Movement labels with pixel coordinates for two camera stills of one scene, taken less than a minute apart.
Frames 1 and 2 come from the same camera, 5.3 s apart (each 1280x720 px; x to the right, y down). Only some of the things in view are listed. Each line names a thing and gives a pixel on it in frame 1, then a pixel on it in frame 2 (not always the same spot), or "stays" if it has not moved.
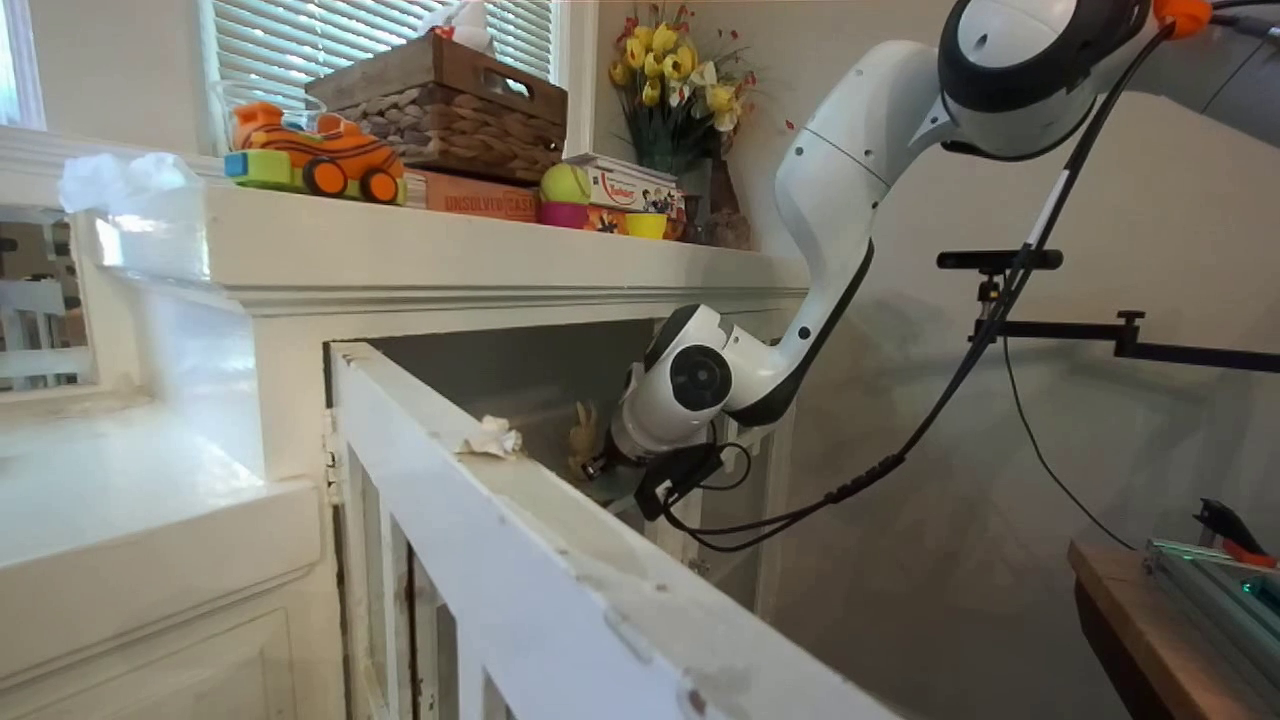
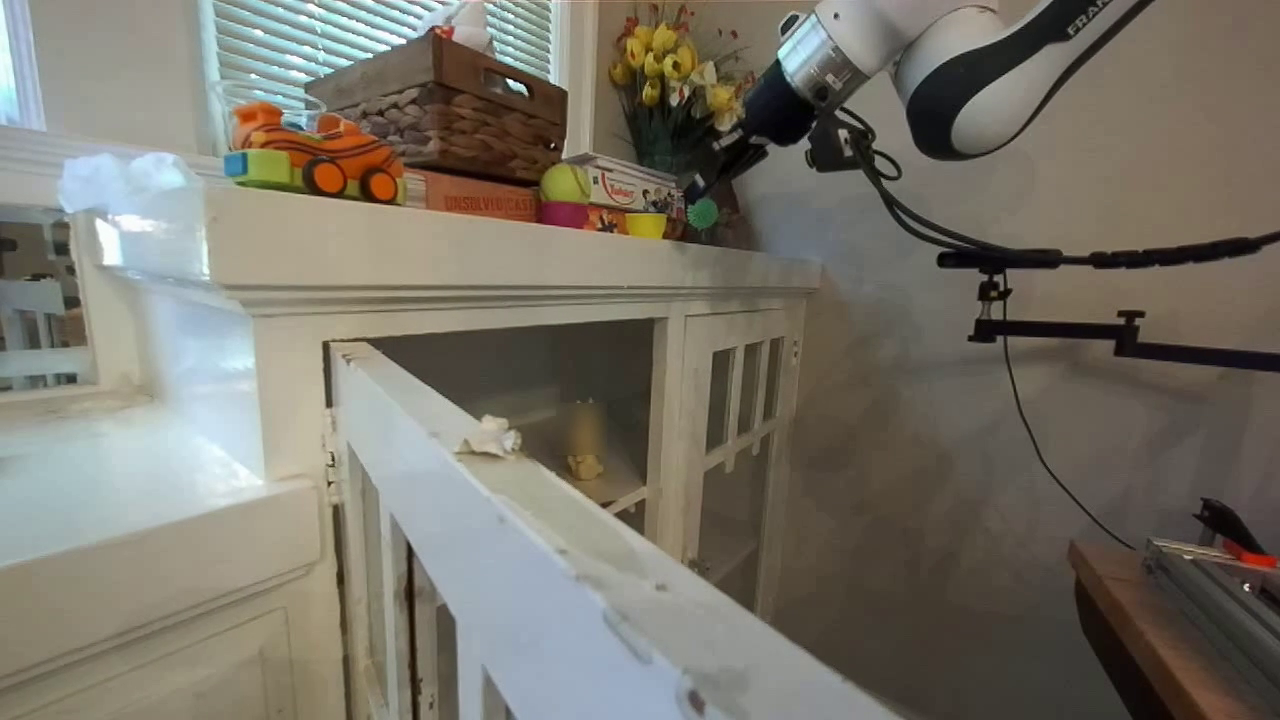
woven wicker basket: [452, 105] stays
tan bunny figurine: [584, 446] stays
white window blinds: [272, 50] stays
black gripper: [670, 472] → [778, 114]
